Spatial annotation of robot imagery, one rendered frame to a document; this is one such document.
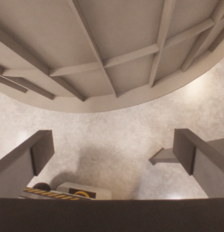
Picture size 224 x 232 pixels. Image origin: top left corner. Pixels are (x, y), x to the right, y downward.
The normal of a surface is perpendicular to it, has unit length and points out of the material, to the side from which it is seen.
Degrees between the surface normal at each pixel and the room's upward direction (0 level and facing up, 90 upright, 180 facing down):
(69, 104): 0
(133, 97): 0
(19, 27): 90
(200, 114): 0
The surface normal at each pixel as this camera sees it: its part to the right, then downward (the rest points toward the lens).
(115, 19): 0.22, 0.96
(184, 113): -0.15, -0.15
